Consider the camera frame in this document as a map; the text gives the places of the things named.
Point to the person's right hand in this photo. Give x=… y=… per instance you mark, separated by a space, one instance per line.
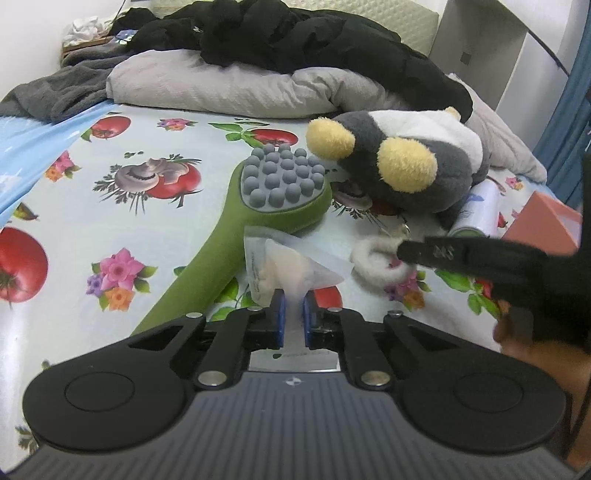
x=558 y=369

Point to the white spray can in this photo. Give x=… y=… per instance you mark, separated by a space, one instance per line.
x=478 y=212

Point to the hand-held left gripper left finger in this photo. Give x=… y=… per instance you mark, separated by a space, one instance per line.
x=278 y=323

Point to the dark grey blanket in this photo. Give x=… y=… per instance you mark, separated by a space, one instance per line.
x=55 y=92

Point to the black puffer jacket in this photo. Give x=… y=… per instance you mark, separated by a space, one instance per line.
x=300 y=41

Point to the clear plastic packet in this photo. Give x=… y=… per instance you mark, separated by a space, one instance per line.
x=281 y=267

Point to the fruit printed tablecloth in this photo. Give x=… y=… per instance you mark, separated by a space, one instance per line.
x=69 y=300

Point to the light grey duvet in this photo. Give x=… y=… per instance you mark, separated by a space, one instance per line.
x=207 y=83

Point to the green massage brush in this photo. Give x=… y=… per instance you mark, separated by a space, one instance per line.
x=217 y=258

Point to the grey penguin plush toy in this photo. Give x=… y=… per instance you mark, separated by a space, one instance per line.
x=406 y=180

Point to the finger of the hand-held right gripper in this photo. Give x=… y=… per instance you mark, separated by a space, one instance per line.
x=461 y=256

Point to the blue curtain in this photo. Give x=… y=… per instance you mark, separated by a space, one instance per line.
x=563 y=115

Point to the orange cardboard box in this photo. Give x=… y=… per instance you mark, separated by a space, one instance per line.
x=545 y=226

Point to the crumpled white cloth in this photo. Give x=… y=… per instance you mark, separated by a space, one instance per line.
x=87 y=30

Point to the wardrobe wall switch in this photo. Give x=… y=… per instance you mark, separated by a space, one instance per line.
x=466 y=57

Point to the grey wardrobe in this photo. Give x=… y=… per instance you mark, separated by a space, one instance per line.
x=498 y=46

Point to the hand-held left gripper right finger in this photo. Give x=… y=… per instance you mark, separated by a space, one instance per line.
x=309 y=323

